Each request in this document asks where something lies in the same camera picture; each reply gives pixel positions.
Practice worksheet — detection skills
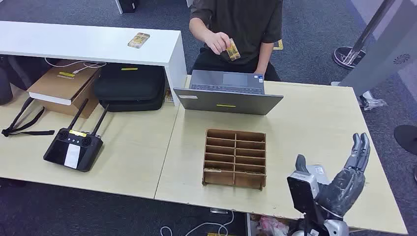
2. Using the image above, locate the grey panel with fan logo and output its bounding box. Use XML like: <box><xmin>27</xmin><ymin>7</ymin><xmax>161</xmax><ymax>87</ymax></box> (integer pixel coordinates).
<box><xmin>338</xmin><ymin>0</ymin><xmax>417</xmax><ymax>97</ymax></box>

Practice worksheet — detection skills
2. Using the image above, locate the chrome stanchion post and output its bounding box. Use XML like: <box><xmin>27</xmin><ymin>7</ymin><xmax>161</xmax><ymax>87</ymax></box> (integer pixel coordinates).
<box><xmin>332</xmin><ymin>0</ymin><xmax>396</xmax><ymax>70</ymax></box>

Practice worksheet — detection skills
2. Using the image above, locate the person's right hand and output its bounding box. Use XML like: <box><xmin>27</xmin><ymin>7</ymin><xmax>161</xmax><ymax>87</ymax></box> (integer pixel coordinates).
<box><xmin>203</xmin><ymin>30</ymin><xmax>232</xmax><ymax>55</ymax></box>

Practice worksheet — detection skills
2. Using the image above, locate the brown open storage box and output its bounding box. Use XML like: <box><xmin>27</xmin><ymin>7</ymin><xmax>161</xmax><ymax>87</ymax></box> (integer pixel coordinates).
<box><xmin>246</xmin><ymin>213</ymin><xmax>294</xmax><ymax>236</ymax></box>

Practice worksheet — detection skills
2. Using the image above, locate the brown wooden card organizer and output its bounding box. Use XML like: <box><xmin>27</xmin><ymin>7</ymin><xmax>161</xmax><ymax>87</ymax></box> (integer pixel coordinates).
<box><xmin>202</xmin><ymin>128</ymin><xmax>267</xmax><ymax>191</ymax></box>

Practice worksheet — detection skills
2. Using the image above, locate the white floor cable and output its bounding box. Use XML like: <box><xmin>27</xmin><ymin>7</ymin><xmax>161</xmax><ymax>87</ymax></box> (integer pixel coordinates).
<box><xmin>159</xmin><ymin>211</ymin><xmax>235</xmax><ymax>236</ymax></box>

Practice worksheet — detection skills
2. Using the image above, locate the black remote controller with antennas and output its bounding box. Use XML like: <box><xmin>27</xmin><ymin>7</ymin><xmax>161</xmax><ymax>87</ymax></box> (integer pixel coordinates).
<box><xmin>43</xmin><ymin>98</ymin><xmax>110</xmax><ymax>173</ymax></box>

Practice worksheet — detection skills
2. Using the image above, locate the grey laptop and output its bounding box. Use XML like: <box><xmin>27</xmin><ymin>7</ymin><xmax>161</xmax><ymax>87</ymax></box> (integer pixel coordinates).
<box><xmin>173</xmin><ymin>69</ymin><xmax>284</xmax><ymax>116</ymax></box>

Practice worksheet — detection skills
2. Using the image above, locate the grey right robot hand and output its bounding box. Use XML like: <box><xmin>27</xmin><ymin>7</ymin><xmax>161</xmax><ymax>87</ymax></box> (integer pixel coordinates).
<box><xmin>295</xmin><ymin>132</ymin><xmax>371</xmax><ymax>218</ymax></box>

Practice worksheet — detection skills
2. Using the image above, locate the black bin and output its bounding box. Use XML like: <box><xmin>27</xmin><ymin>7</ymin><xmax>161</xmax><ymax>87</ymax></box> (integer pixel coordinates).
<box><xmin>118</xmin><ymin>0</ymin><xmax>139</xmax><ymax>14</ymax></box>

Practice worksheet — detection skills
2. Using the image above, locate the autumn print ID card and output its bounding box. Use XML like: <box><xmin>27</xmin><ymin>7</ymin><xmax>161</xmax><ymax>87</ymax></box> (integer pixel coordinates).
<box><xmin>225</xmin><ymin>38</ymin><xmax>242</xmax><ymax>61</ymax></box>

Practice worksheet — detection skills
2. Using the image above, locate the black round base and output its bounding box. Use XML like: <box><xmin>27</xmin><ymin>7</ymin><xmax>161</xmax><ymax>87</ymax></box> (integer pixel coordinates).
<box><xmin>393</xmin><ymin>125</ymin><xmax>417</xmax><ymax>156</ymax></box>

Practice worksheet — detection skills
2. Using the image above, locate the person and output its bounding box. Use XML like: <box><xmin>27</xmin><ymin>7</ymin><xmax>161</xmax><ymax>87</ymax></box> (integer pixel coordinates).
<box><xmin>189</xmin><ymin>0</ymin><xmax>283</xmax><ymax>82</ymax></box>

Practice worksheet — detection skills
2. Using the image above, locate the black carrying case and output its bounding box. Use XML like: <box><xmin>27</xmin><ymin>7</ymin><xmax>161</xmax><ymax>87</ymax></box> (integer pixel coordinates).
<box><xmin>93</xmin><ymin>63</ymin><xmax>166</xmax><ymax>113</ymax></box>

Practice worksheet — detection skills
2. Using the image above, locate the white card reader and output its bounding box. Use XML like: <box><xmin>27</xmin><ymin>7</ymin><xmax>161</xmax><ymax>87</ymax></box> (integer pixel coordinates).
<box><xmin>306</xmin><ymin>164</ymin><xmax>330</xmax><ymax>186</ymax></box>

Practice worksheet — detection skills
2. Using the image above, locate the white desk shelf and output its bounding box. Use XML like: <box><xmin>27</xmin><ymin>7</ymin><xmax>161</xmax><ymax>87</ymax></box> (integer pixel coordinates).
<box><xmin>0</xmin><ymin>21</ymin><xmax>188</xmax><ymax>107</ymax></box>

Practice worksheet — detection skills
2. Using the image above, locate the brown cardboard box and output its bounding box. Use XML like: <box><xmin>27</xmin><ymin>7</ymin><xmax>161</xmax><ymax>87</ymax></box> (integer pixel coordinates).
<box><xmin>27</xmin><ymin>59</ymin><xmax>102</xmax><ymax>119</ymax></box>

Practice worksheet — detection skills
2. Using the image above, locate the pink plastic bag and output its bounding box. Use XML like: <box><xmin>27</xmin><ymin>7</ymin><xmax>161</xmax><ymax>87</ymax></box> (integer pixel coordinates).
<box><xmin>257</xmin><ymin>215</ymin><xmax>289</xmax><ymax>236</ymax></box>

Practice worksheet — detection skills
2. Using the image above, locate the white charging cable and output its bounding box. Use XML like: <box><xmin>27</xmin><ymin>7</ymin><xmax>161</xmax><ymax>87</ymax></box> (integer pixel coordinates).
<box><xmin>44</xmin><ymin>58</ymin><xmax>107</xmax><ymax>75</ymax></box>

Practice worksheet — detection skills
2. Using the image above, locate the clear plastic wrap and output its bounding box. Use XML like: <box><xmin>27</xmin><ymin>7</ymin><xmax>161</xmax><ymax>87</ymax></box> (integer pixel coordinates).
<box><xmin>358</xmin><ymin>90</ymin><xmax>387</xmax><ymax>112</ymax></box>

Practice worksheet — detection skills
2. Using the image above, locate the black strap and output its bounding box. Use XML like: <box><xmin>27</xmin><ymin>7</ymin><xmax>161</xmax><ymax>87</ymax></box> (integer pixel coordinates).
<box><xmin>1</xmin><ymin>96</ymin><xmax>56</xmax><ymax>138</ymax></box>

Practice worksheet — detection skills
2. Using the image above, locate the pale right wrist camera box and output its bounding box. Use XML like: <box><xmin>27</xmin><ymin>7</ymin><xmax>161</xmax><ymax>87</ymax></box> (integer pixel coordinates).
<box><xmin>287</xmin><ymin>172</ymin><xmax>321</xmax><ymax>215</ymax></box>

